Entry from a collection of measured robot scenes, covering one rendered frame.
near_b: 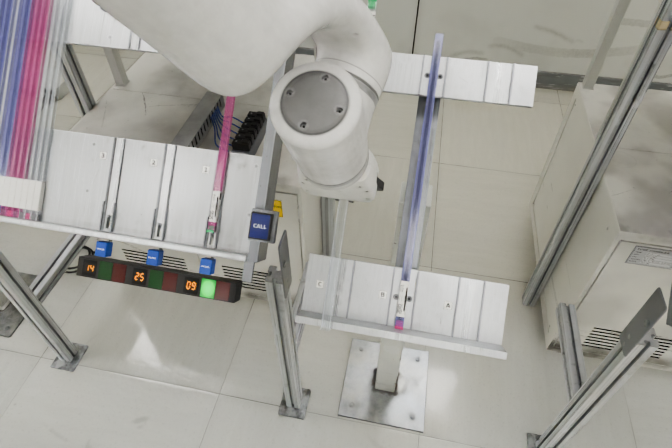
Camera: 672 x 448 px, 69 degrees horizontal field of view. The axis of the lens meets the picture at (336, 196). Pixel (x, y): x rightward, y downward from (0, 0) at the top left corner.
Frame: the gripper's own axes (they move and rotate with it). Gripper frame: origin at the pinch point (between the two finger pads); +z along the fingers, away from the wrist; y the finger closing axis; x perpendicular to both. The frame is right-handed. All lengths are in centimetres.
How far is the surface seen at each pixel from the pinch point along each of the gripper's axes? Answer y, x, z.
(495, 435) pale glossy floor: 44, -46, 84
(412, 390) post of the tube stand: 19, -38, 87
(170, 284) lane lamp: -34.2, -18.6, 23.4
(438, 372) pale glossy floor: 27, -32, 92
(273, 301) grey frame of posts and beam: -15.4, -18.6, 33.6
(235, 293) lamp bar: -20.8, -18.2, 23.4
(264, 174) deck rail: -17.8, 4.5, 16.4
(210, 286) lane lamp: -26.0, -17.7, 23.2
